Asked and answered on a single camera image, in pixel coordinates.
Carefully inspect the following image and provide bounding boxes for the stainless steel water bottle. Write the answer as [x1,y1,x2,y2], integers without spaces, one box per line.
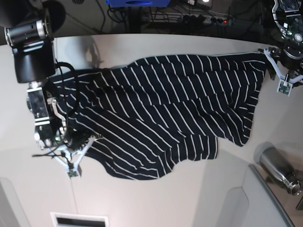
[259,147,303,195]

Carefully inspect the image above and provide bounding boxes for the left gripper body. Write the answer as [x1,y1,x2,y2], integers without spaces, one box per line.
[276,46,303,71]

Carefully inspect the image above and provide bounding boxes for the navy white striped t-shirt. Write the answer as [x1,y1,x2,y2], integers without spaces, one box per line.
[51,52,267,180]

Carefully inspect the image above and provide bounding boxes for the blue box with oval hole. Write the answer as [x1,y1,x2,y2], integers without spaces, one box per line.
[105,0,170,7]

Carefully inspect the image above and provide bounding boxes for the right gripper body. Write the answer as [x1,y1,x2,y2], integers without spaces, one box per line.
[61,131,91,151]

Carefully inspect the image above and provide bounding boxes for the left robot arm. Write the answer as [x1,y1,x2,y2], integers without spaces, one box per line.
[272,0,303,72]

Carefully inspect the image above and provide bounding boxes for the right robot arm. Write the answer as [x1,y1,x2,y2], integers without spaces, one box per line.
[0,0,89,155]

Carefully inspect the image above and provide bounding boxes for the black round stand base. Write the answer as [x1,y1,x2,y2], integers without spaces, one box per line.
[43,0,66,33]

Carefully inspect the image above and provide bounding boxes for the white power strip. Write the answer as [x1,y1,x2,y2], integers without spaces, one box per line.
[142,11,232,26]

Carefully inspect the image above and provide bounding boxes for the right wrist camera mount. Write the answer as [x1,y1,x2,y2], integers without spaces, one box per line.
[32,134,103,178]

